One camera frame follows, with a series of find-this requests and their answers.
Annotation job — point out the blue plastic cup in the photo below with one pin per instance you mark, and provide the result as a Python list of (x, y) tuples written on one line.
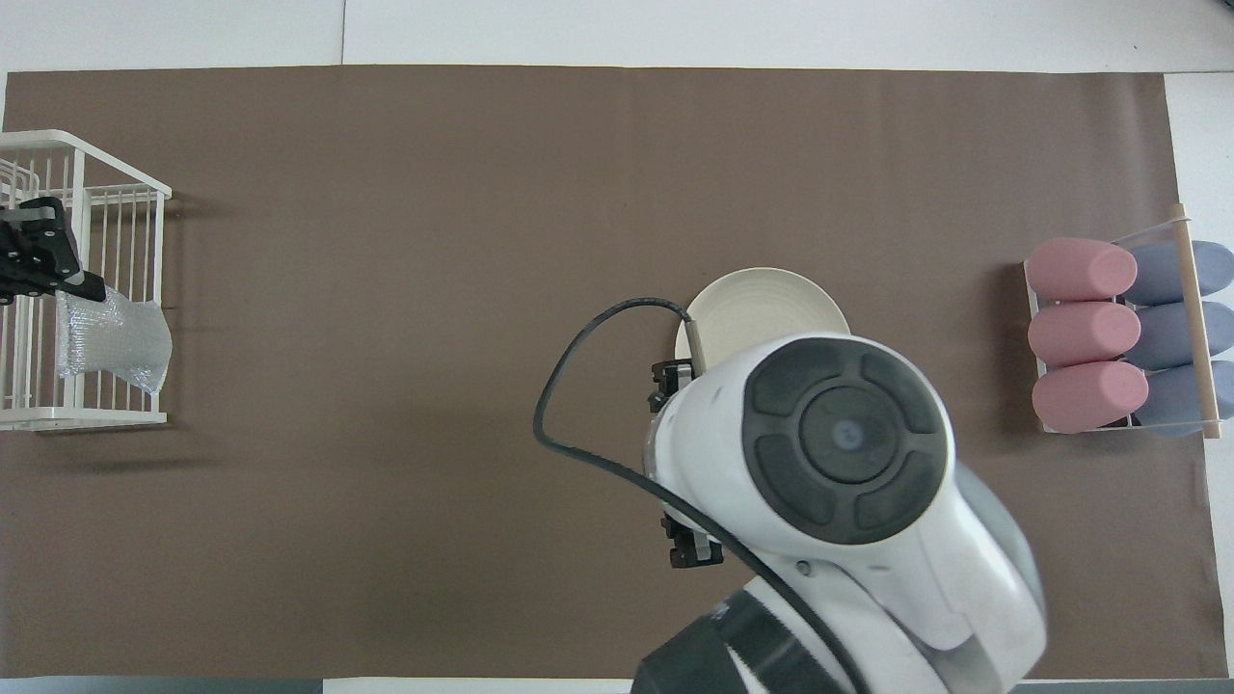
[(1166, 335), (1171, 400), (1162, 272)]

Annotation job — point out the cream round plate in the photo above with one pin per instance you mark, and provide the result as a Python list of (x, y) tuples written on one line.
[(762, 308)]

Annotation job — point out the pink plastic cup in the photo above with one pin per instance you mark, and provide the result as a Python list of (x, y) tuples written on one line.
[(1080, 333), (1080, 270), (1085, 397)]

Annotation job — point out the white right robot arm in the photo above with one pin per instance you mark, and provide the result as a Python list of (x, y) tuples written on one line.
[(868, 540)]

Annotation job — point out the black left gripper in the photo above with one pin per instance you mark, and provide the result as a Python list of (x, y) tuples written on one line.
[(39, 251)]

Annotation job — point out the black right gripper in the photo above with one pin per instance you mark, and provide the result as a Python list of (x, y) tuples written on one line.
[(689, 549)]

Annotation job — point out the brown table mat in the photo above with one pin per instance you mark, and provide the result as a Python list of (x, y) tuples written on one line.
[(434, 193)]

